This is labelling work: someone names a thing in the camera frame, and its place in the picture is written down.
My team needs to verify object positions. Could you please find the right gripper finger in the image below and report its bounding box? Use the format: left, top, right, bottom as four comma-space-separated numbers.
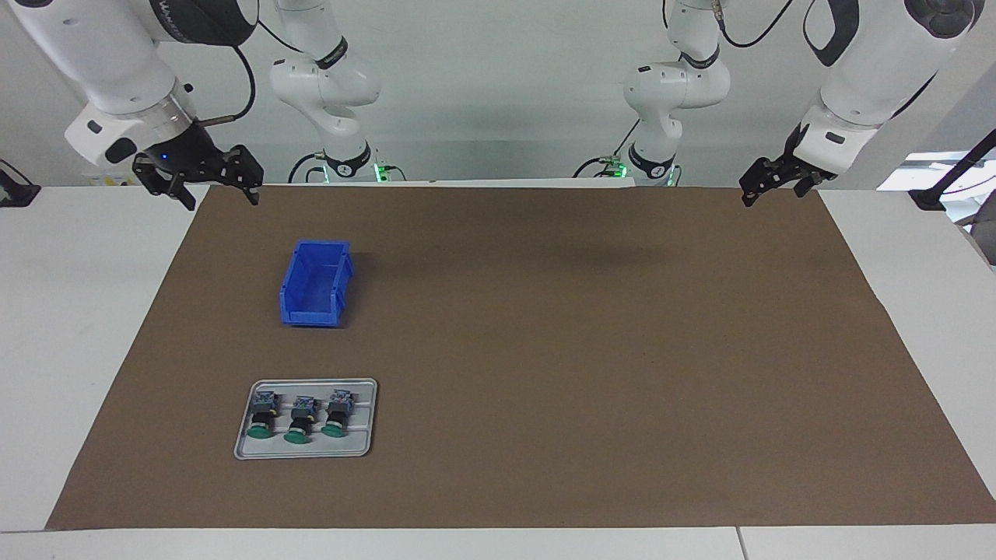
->
163, 175, 198, 212
226, 145, 265, 207

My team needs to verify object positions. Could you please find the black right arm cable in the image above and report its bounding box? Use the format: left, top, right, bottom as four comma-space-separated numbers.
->
191, 19, 312, 127

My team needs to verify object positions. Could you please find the grey chair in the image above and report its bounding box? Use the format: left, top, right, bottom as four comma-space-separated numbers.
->
956, 210, 996, 267

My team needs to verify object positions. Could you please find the green push button switch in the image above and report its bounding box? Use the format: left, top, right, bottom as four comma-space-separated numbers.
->
321, 389, 359, 439
246, 390, 281, 440
283, 395, 320, 445

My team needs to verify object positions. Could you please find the blue plastic bin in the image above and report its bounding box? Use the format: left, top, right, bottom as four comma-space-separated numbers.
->
279, 240, 356, 328

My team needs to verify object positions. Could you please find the white background furniture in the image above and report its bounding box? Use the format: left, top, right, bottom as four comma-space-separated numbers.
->
877, 150, 996, 194

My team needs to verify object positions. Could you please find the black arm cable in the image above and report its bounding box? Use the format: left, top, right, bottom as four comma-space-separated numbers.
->
661, 0, 794, 49
191, 19, 312, 127

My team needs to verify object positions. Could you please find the black base cable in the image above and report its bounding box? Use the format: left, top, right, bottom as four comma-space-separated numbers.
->
573, 117, 647, 178
288, 152, 326, 184

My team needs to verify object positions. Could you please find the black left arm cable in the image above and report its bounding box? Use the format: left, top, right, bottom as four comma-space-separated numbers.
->
661, 0, 794, 49

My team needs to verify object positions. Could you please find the black clamp stand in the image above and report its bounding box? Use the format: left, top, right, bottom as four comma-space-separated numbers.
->
0, 159, 41, 208

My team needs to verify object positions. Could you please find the grey metal tray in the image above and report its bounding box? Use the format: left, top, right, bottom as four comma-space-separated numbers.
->
233, 378, 379, 460

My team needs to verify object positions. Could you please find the brown table mat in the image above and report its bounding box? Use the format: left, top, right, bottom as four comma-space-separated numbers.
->
45, 185, 996, 531

